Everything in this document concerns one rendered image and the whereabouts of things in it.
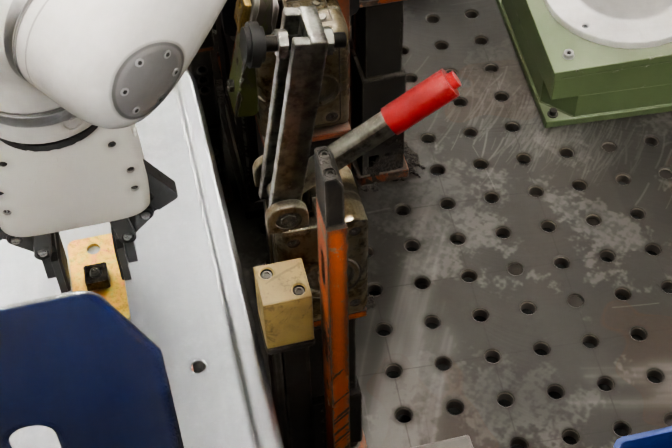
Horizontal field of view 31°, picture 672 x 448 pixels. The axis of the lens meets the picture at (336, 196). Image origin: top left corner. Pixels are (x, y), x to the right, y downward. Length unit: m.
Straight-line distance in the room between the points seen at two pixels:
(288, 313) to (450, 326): 0.44
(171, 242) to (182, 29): 0.32
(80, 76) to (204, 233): 0.32
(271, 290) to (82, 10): 0.26
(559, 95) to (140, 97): 0.82
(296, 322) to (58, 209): 0.17
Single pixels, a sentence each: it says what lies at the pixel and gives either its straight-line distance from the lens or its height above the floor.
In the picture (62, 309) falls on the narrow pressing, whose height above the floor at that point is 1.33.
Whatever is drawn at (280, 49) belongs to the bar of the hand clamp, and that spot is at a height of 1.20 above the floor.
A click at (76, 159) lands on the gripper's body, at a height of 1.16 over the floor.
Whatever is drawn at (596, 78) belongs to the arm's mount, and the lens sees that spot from 1.38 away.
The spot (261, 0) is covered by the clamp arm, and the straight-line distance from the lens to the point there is 0.94.
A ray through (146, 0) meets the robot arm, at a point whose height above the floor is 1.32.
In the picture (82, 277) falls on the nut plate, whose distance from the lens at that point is 0.90.
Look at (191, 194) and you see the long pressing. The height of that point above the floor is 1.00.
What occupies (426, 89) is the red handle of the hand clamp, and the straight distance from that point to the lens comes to 0.81.
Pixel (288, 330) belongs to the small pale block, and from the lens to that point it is 0.82.
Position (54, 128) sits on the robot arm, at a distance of 0.72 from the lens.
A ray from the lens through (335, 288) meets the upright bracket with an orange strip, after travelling 0.76.
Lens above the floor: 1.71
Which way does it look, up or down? 50 degrees down
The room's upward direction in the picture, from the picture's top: 1 degrees counter-clockwise
